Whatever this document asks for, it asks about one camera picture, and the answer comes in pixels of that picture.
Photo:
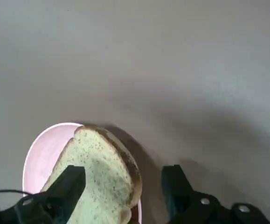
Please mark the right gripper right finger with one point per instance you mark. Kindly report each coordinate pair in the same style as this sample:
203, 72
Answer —
186, 205

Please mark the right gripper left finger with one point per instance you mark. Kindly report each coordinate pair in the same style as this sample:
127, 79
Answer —
55, 200

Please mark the pink round plate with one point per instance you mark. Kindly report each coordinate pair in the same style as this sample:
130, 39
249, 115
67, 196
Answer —
46, 151

